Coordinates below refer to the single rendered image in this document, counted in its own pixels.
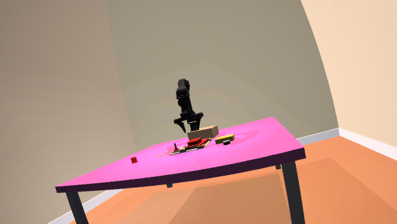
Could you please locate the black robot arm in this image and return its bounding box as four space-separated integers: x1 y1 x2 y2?
176 79 198 132

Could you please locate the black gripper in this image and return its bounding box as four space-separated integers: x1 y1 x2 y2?
174 106 204 133

